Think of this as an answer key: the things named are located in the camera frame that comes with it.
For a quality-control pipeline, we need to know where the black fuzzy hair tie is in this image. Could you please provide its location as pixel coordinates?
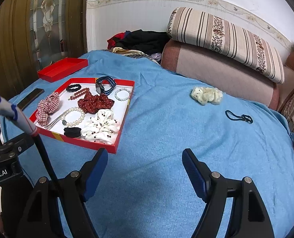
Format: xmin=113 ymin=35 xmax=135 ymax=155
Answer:
xmin=63 ymin=127 xmax=82 ymax=139

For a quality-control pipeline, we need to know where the white dotted scrunchie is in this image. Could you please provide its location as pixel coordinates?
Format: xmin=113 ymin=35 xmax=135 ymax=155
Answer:
xmin=80 ymin=109 xmax=120 ymax=145

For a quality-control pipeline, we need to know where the silver hair clip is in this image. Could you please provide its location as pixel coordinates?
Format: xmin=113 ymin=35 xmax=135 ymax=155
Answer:
xmin=44 ymin=113 xmax=66 ymax=130

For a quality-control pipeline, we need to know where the red white jewelry box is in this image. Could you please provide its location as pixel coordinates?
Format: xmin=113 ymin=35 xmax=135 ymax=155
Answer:
xmin=30 ymin=78 xmax=135 ymax=154

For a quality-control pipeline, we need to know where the white pearl bracelet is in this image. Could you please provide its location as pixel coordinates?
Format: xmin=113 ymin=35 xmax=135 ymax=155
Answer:
xmin=61 ymin=106 xmax=86 ymax=128

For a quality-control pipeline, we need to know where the red polka dot scrunchie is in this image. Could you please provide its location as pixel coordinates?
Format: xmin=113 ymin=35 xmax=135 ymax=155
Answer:
xmin=77 ymin=91 xmax=115 ymax=114

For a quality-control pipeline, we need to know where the red plaid scrunchie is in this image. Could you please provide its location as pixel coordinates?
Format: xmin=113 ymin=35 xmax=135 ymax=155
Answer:
xmin=36 ymin=92 xmax=60 ymax=126

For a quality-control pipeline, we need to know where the red bead bracelet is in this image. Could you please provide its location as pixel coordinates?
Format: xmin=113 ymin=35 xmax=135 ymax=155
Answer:
xmin=68 ymin=87 xmax=91 ymax=101

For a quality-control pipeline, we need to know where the black wavy hair tie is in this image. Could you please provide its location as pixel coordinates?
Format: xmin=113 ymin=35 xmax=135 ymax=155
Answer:
xmin=66 ymin=83 xmax=82 ymax=93

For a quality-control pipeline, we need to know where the small pale bead bracelet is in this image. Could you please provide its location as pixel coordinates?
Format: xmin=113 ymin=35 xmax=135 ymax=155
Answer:
xmin=114 ymin=87 xmax=132 ymax=102

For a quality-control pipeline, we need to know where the thin black hair elastic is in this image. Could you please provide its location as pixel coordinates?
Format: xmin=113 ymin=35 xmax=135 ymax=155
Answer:
xmin=225 ymin=110 xmax=254 ymax=124

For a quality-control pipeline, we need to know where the black smartphone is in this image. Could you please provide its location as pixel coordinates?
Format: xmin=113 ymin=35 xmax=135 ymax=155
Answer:
xmin=17 ymin=88 xmax=45 ymax=111

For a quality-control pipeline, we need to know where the cream dotted scrunchie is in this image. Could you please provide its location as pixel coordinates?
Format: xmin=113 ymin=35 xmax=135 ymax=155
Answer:
xmin=191 ymin=86 xmax=223 ymax=105

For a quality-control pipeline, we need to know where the red box lid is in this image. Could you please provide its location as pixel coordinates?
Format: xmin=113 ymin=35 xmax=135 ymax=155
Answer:
xmin=38 ymin=58 xmax=88 ymax=83

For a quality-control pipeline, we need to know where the pink brown folded blanket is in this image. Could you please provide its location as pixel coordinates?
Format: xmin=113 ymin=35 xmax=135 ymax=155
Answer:
xmin=161 ymin=40 xmax=294 ymax=112

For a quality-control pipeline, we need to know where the striped beige pillow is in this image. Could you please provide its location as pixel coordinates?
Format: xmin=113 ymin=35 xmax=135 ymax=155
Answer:
xmin=167 ymin=7 xmax=285 ymax=84

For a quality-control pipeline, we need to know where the pile of dark clothes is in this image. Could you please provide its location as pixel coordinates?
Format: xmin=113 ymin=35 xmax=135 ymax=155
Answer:
xmin=107 ymin=30 xmax=170 ymax=64

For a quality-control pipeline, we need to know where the wooden glass door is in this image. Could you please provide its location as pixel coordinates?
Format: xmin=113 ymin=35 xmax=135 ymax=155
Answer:
xmin=0 ymin=0 xmax=87 ymax=99

